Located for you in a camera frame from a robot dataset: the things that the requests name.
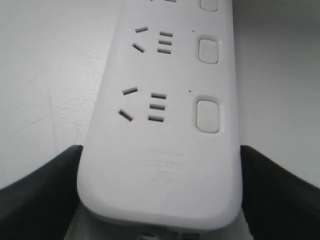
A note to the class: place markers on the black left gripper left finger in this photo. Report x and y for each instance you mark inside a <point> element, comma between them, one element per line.
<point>42,205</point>

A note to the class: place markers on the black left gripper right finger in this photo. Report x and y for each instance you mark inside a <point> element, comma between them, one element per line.
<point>277,204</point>

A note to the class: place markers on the white five-outlet power strip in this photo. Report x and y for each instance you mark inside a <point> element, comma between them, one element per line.
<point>162,148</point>

